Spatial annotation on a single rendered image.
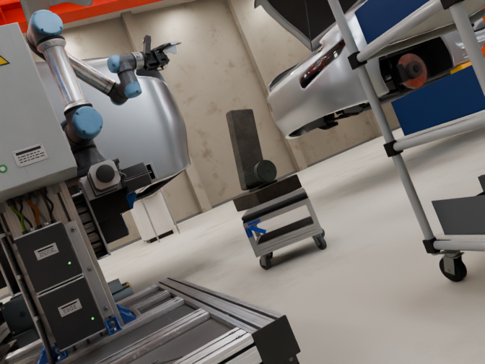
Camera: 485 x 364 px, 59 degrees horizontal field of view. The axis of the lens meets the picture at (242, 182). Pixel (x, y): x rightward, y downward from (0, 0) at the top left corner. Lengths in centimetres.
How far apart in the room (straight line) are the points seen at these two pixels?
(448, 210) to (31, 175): 121
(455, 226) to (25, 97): 131
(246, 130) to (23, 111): 675
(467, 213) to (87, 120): 137
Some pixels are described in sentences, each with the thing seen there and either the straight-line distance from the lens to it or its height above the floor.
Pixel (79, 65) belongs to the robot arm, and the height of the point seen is 127.
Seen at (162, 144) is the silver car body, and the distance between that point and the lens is 303.
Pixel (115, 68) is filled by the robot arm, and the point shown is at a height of 119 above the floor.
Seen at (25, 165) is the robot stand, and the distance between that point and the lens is 139.
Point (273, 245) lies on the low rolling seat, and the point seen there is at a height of 13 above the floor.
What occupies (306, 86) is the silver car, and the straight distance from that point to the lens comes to 410.
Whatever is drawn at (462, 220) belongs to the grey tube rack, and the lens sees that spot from 136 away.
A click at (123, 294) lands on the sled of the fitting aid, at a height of 15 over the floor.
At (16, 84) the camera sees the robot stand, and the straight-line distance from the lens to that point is 145.
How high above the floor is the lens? 54
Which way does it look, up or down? 1 degrees down
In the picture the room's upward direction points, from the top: 22 degrees counter-clockwise
